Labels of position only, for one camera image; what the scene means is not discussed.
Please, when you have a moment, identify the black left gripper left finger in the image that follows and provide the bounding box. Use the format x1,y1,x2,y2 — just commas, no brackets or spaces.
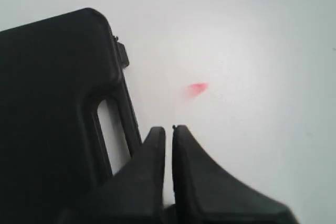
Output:
86,127,166,223

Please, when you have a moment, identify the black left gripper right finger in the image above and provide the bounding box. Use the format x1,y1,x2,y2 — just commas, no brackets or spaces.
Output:
172,125,298,223

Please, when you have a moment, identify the black plastic tool case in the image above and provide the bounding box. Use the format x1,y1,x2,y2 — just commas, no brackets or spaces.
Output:
1,8,141,223

